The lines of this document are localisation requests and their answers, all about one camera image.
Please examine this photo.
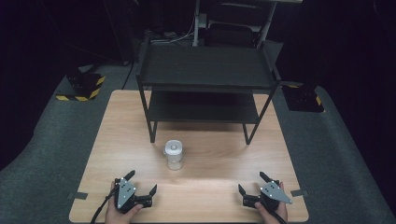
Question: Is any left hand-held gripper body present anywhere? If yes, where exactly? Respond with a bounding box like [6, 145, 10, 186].
[113, 177, 154, 215]

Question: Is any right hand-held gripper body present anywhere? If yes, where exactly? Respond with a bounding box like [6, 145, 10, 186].
[242, 178, 293, 213]

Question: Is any clear jar with white lid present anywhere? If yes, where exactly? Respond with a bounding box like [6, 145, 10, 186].
[163, 139, 185, 172]

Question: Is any black two-tier shelf rack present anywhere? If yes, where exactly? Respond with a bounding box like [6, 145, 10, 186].
[135, 36, 283, 146]

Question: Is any person's right hand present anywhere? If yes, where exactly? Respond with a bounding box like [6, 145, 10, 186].
[254, 181, 289, 224]

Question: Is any person's left hand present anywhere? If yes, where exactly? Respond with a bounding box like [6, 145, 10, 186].
[104, 181, 145, 224]

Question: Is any grey tape strip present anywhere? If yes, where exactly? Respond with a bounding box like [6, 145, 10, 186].
[67, 191, 90, 201]
[290, 189, 310, 198]

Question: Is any yellow-black striped stand base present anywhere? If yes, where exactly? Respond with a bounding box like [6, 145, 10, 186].
[55, 72, 106, 103]
[280, 83, 326, 114]

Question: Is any white metal stand leg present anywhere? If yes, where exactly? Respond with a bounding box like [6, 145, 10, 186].
[191, 0, 202, 48]
[257, 1, 278, 49]

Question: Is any black chair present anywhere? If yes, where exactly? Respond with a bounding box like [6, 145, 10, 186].
[204, 2, 266, 49]

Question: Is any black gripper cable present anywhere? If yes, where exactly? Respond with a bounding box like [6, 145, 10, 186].
[262, 201, 289, 224]
[90, 185, 120, 224]

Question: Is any white floor cable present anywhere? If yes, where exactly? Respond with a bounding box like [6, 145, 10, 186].
[148, 17, 196, 45]

